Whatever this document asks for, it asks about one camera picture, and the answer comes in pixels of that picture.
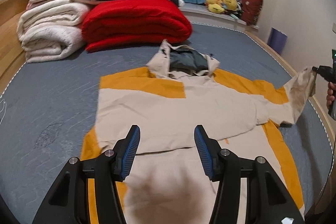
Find red folded blanket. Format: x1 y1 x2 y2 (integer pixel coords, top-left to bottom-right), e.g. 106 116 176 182
81 0 193 53

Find person right hand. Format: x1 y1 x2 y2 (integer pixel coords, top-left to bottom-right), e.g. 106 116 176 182
326 82 336 109

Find dark red cushion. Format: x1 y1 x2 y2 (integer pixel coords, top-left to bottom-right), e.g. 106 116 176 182
240 0 263 26

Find yellow plush toys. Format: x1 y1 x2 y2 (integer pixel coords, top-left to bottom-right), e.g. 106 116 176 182
205 0 242 18

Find purple box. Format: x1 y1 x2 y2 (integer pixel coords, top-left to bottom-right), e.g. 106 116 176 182
267 28 288 55

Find beige and orange coat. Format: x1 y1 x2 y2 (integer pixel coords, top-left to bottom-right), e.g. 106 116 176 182
80 41 315 223

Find cream folded blanket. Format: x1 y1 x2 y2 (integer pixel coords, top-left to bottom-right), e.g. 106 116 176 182
17 0 91 63

